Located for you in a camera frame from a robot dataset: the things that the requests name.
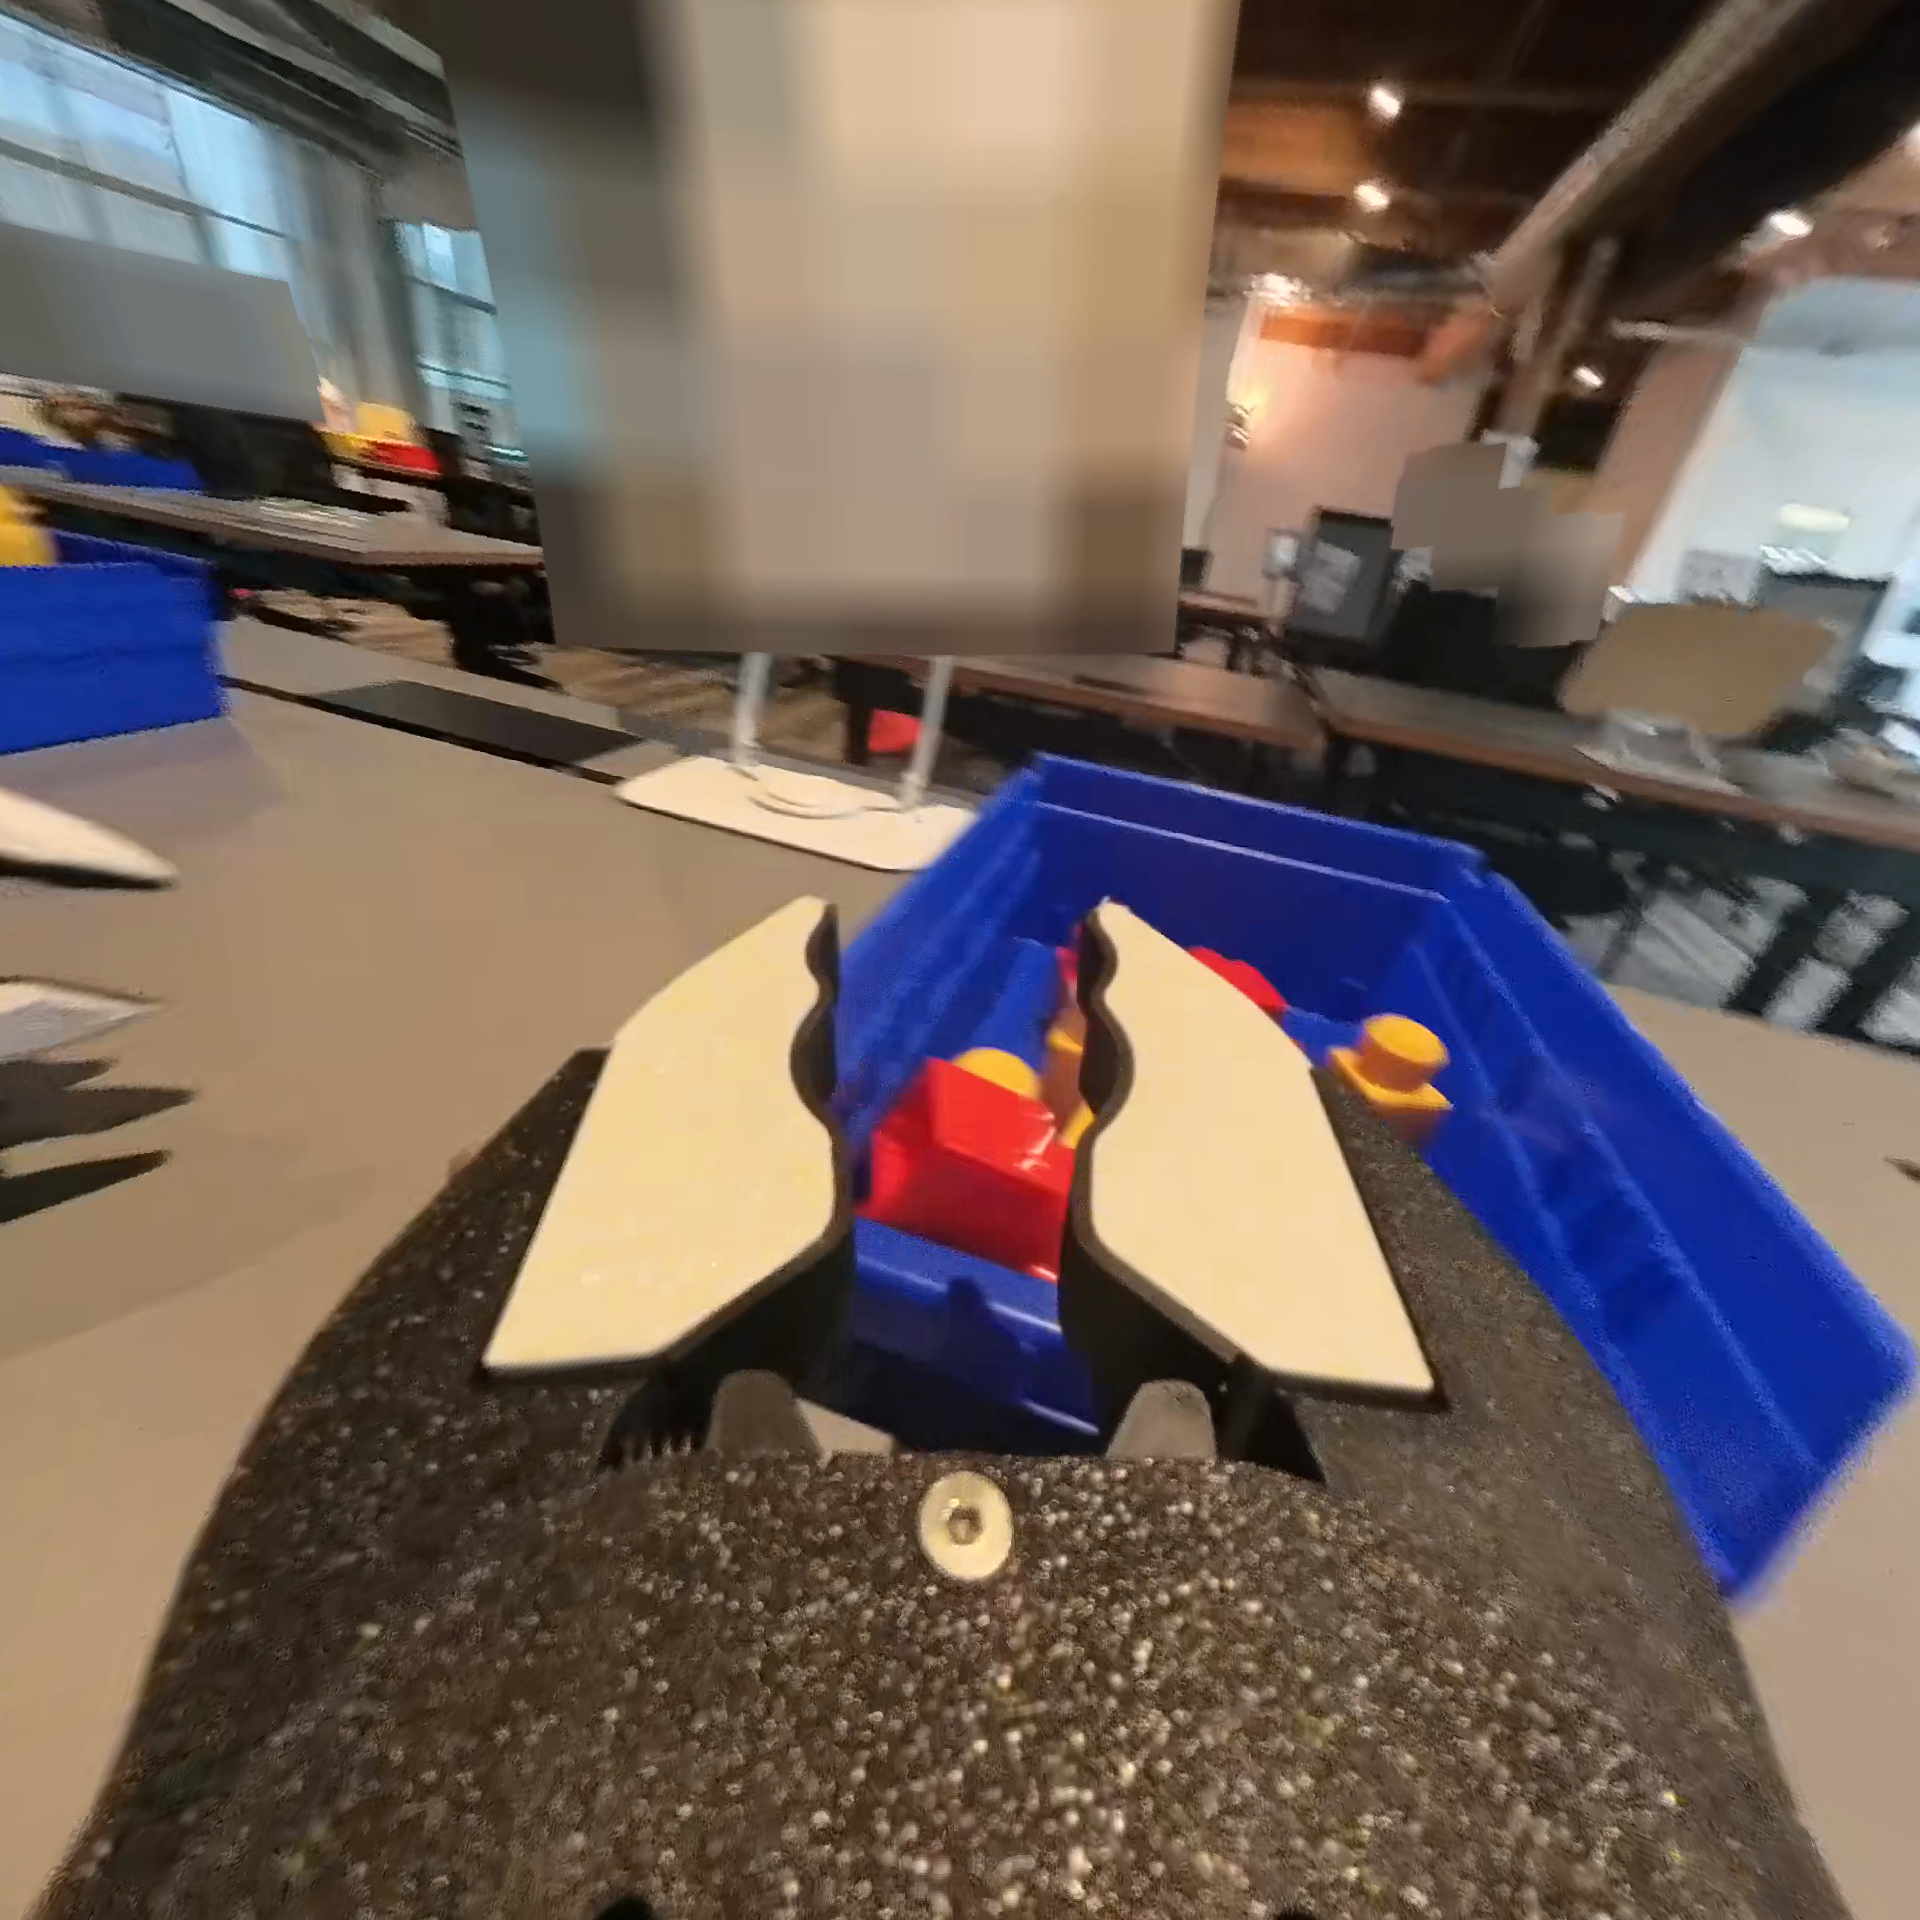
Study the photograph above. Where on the wooden edged table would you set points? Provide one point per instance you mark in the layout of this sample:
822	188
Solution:
300	528

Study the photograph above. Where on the cardboard sign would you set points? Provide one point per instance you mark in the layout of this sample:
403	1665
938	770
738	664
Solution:
1695	675

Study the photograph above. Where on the blue plastic storage bin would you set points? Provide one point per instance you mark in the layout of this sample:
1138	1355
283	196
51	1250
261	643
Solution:
90	462
100	644
1621	1200

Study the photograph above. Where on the dark top table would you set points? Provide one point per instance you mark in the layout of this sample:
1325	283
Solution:
1141	697
1652	763

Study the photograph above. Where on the black mat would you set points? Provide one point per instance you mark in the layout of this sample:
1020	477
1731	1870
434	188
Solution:
482	723

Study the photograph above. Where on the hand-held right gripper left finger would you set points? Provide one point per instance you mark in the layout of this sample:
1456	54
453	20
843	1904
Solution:
675	1155

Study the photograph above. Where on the white sign stand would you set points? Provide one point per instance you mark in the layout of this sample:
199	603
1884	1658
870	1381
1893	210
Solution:
797	819

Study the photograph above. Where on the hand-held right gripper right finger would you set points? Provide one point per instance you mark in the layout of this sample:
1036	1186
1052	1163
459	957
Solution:
1245	1170

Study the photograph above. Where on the yellow and red bins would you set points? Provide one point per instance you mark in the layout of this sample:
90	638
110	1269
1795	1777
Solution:
375	433

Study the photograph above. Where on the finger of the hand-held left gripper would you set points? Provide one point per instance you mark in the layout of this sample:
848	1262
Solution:
53	1013
68	844

